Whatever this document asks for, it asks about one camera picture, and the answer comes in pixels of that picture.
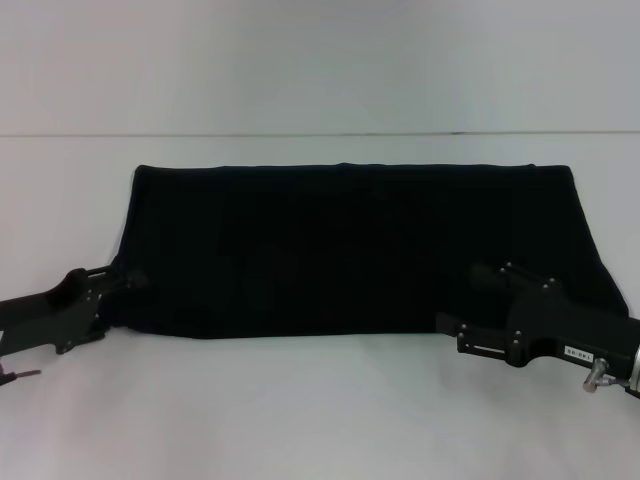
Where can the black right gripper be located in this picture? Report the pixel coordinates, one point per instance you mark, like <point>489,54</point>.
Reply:
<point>565,330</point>

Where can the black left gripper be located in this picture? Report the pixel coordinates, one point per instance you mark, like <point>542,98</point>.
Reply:
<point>50,320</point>

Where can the black shirt with FREE print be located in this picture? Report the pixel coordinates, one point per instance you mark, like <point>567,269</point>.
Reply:
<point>350,250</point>

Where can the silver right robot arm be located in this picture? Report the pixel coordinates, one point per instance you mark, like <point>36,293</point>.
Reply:
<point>636,370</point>

